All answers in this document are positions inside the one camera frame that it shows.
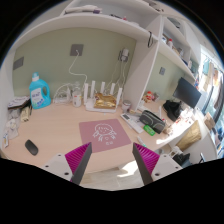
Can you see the blue detergent bottle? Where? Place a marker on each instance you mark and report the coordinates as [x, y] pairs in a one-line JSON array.
[[39, 92]]

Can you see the small white cup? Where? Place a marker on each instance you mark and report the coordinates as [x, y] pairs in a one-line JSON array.
[[126, 104]]

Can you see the gold foil bag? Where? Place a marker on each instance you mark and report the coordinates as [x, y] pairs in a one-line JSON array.
[[104, 101]]

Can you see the white remote control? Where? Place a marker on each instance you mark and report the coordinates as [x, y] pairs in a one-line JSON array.
[[131, 123]]

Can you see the white wifi router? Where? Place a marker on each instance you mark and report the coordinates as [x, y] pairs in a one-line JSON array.
[[89, 97]]

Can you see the green small box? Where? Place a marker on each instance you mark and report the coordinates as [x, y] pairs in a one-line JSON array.
[[149, 130]]

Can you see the grey wall plate left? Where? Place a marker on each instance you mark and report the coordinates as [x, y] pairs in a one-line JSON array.
[[18, 63]]

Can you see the white charger on wall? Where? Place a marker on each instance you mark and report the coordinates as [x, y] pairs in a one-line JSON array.
[[124, 55]]

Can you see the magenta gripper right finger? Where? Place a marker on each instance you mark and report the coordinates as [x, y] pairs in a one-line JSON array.
[[146, 161]]

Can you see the small white bottle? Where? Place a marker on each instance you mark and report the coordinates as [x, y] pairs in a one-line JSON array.
[[77, 97]]

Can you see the black computer mouse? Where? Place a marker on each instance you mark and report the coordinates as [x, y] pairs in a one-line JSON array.
[[31, 147]]

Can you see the black pencil case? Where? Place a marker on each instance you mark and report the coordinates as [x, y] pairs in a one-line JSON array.
[[153, 121]]

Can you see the pink mouse pad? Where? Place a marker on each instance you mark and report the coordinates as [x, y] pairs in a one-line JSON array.
[[103, 134]]

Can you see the brown paper bag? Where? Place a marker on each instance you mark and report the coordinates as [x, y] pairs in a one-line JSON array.
[[192, 136]]

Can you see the black computer monitor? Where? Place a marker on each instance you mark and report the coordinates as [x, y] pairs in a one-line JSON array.
[[187, 93]]

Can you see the grey wall socket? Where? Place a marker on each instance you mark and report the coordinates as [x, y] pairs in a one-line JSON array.
[[76, 49]]

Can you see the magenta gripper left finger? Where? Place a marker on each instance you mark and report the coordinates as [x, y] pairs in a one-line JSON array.
[[77, 160]]

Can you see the black bag on desk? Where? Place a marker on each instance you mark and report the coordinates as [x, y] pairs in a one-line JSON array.
[[173, 109]]

